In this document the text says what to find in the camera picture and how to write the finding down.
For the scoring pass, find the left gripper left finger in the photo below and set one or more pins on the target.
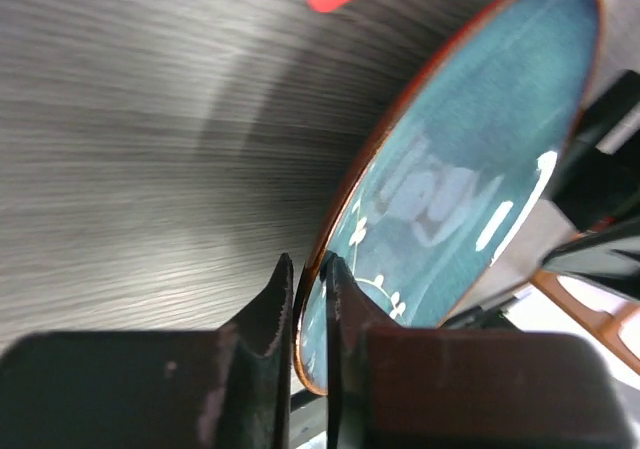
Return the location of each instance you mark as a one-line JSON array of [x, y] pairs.
[[223, 388]]

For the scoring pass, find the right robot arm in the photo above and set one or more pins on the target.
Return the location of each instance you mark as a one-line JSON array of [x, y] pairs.
[[599, 195]]

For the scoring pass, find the orange wooden rack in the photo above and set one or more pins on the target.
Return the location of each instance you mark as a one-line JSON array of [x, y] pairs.
[[602, 325]]

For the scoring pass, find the dark blue glazed plate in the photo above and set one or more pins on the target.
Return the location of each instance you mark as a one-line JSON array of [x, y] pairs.
[[446, 180]]

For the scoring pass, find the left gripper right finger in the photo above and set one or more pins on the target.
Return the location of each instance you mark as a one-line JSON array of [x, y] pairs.
[[395, 387]]

